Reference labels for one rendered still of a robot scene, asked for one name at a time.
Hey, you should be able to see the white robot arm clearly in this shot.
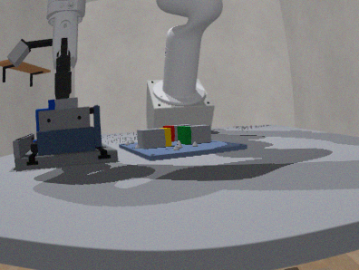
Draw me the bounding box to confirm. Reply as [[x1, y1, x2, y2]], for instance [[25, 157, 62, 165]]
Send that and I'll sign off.
[[7, 0, 223, 105]]

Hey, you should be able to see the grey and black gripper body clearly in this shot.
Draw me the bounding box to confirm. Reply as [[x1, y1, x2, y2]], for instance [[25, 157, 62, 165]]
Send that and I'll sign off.
[[48, 13, 82, 70]]

